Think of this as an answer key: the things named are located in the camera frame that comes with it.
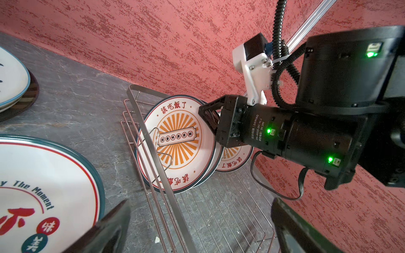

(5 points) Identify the dark striped rim plate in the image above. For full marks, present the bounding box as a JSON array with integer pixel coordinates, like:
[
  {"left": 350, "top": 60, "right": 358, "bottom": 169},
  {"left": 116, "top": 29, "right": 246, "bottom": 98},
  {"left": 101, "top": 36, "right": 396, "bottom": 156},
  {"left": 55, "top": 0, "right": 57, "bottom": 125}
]
[{"left": 1, "top": 71, "right": 40, "bottom": 122}]

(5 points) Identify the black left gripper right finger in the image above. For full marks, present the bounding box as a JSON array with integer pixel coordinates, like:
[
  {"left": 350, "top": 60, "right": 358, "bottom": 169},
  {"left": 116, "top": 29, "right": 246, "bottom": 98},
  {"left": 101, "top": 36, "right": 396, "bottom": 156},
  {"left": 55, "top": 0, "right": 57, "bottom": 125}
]
[{"left": 271, "top": 198, "right": 342, "bottom": 253}]

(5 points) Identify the black corrugated right cable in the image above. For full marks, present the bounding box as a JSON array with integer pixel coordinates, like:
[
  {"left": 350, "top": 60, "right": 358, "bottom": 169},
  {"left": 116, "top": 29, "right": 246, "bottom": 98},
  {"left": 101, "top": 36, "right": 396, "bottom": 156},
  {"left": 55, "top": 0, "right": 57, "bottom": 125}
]
[{"left": 270, "top": 0, "right": 308, "bottom": 110}]

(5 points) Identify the strawberry pattern white plate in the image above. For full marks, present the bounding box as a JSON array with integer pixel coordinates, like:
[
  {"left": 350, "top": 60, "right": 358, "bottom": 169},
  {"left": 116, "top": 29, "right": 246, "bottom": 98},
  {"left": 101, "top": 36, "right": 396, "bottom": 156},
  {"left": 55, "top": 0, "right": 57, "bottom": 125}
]
[{"left": 1, "top": 47, "right": 31, "bottom": 112}]

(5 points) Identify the red patterned white plate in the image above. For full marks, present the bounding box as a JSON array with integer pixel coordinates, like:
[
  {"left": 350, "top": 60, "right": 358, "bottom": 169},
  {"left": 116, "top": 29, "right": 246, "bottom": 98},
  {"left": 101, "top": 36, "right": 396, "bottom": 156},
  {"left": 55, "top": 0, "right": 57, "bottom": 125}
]
[{"left": 193, "top": 143, "right": 224, "bottom": 188}]

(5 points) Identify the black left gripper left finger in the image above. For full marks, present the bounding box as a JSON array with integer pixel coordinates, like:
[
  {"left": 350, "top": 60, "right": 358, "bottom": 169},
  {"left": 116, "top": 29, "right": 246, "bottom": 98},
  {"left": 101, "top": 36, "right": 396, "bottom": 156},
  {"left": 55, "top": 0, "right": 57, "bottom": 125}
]
[{"left": 65, "top": 199, "right": 131, "bottom": 253}]

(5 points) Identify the orange sunburst white plate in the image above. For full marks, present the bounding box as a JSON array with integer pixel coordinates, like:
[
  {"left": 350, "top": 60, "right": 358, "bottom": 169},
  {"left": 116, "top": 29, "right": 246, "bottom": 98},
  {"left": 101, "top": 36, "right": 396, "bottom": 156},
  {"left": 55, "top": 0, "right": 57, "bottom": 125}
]
[{"left": 144, "top": 95, "right": 216, "bottom": 194}]

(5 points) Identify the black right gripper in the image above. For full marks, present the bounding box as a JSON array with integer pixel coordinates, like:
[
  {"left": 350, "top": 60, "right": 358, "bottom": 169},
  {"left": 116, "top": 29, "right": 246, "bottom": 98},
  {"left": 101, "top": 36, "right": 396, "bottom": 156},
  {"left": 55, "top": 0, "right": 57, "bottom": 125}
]
[{"left": 198, "top": 95, "right": 249, "bottom": 148}]

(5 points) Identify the aluminium right corner post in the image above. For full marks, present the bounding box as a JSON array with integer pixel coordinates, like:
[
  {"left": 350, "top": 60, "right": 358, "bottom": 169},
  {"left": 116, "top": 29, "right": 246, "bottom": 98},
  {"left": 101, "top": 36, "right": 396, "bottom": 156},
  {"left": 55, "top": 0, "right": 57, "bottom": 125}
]
[{"left": 286, "top": 0, "right": 336, "bottom": 52}]

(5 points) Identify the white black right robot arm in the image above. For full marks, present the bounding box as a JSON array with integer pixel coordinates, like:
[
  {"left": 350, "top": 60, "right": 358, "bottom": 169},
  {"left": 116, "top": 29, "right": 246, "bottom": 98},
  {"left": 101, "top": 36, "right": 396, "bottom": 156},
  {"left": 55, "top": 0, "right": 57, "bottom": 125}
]
[{"left": 199, "top": 25, "right": 405, "bottom": 190}]

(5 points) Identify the red rimmed white plate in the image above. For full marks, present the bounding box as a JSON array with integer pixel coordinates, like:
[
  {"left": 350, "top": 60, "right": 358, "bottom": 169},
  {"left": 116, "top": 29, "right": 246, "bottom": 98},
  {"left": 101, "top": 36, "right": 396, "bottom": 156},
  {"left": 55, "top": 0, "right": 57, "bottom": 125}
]
[{"left": 1, "top": 135, "right": 105, "bottom": 253}]

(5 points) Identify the chrome wire dish rack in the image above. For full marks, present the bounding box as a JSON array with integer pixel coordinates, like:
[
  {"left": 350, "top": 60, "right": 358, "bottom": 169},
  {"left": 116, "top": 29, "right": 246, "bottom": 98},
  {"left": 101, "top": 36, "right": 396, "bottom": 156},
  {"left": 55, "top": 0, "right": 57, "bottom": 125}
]
[{"left": 121, "top": 84, "right": 280, "bottom": 253}]

